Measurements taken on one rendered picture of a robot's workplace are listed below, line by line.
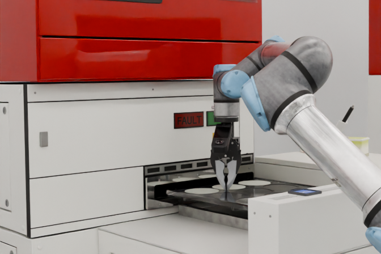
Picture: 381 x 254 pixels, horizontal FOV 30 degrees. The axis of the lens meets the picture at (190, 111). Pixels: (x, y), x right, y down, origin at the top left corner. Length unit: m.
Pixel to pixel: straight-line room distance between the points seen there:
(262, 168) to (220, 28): 0.49
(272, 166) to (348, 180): 0.87
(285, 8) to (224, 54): 2.52
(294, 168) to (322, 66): 0.72
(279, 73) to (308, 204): 0.30
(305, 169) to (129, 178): 0.55
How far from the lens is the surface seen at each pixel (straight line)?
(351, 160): 1.47
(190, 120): 2.17
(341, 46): 5.12
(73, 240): 1.98
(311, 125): 1.50
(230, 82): 1.92
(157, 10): 2.04
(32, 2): 1.85
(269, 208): 1.57
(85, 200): 1.98
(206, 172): 2.21
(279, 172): 2.29
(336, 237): 1.71
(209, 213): 2.03
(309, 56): 1.57
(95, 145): 1.98
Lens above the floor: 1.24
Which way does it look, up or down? 3 degrees down
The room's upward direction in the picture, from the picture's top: 1 degrees counter-clockwise
